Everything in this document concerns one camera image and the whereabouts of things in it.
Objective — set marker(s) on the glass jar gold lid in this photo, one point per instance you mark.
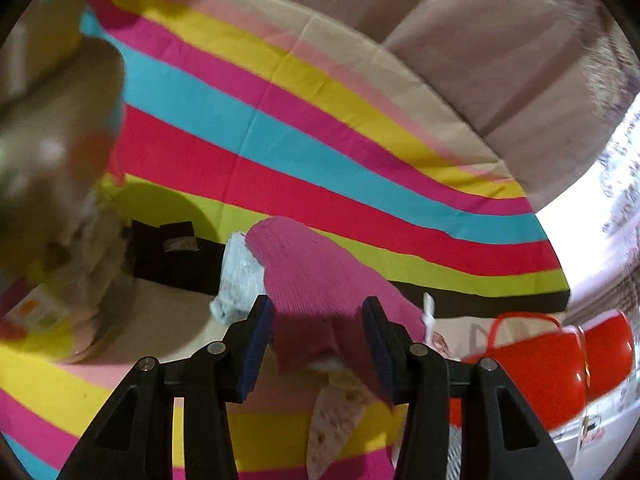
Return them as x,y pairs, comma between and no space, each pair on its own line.
61,246

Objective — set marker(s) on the black fabric pouch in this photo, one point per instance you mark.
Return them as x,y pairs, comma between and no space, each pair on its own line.
173,256

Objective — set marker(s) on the purple white storage box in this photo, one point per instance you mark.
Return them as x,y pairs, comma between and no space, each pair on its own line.
592,440

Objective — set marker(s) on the red leaf print cloth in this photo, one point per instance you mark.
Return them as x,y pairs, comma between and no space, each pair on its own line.
338,410

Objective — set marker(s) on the red thermos bottle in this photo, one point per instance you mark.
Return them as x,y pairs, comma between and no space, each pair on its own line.
558,368

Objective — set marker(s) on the magenta knit sock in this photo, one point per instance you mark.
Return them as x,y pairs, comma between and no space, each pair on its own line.
317,288

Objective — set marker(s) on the light blue fluffy sock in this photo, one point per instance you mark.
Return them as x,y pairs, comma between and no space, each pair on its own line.
241,282

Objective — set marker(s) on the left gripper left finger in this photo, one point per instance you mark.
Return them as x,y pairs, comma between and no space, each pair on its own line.
132,436

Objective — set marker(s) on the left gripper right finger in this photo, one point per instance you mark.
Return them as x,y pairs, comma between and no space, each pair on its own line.
501,436

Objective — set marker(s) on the striped colourful tablecloth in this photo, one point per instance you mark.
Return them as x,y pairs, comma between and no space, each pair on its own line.
236,111

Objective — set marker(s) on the floral lace curtain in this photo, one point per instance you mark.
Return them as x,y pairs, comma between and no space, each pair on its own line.
609,271

